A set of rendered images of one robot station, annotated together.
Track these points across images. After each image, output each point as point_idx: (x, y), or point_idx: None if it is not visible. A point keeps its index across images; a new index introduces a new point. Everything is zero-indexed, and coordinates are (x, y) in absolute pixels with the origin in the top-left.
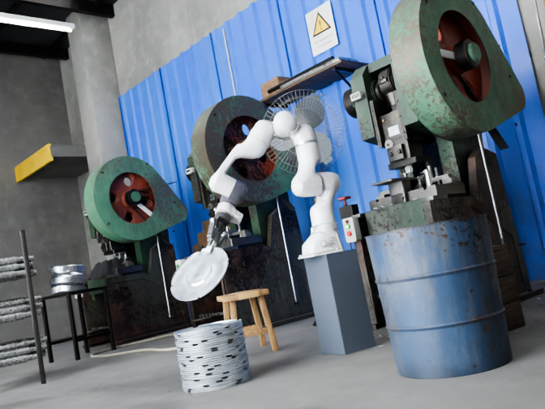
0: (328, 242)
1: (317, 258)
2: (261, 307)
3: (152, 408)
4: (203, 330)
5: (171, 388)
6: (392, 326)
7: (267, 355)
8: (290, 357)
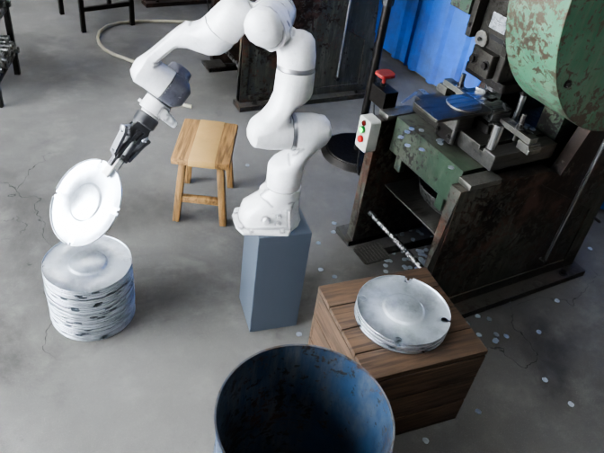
0: (273, 218)
1: None
2: (217, 178)
3: None
4: (63, 290)
5: None
6: None
7: (201, 238)
8: (210, 275)
